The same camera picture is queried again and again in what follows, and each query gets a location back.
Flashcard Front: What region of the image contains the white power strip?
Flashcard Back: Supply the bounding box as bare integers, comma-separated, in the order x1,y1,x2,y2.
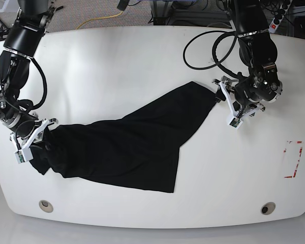
268,0,292,34

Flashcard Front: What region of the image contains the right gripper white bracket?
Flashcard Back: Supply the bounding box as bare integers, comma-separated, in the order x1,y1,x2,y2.
9,111,58,163

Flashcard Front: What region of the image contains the table grommet hole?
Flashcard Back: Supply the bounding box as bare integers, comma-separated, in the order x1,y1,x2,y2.
39,200,54,213
261,202,276,215

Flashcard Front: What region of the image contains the left table grommet hole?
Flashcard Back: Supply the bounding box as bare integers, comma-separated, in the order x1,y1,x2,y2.
39,200,54,213

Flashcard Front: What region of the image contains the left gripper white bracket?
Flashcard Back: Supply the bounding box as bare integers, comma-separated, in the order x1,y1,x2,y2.
212,76,265,127

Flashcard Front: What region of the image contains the black T-shirt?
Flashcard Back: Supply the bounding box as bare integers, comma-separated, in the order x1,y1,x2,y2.
30,81,216,193

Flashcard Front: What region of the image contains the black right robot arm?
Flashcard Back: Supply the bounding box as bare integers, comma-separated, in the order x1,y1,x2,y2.
0,1,58,163

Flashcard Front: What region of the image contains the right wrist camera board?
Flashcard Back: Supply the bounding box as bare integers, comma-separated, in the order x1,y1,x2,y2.
16,152,24,164

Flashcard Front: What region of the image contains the clear plastic storage box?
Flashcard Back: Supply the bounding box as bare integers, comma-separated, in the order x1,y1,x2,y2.
0,0,19,13

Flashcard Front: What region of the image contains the right table grommet hole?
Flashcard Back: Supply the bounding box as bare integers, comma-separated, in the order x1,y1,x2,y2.
261,202,276,215

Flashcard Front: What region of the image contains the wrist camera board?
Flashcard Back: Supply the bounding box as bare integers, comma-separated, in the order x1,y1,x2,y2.
16,152,24,164
230,119,241,129

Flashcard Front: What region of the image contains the red tape rectangle marking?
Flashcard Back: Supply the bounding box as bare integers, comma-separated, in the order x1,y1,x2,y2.
282,141,303,178

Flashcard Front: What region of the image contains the yellow cable on floor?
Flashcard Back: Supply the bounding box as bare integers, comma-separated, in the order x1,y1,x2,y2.
77,7,124,30

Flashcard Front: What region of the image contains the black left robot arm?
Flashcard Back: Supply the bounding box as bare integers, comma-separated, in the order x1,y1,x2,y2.
211,1,283,129

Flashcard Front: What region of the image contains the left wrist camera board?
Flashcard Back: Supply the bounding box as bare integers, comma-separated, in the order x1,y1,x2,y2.
230,119,241,129

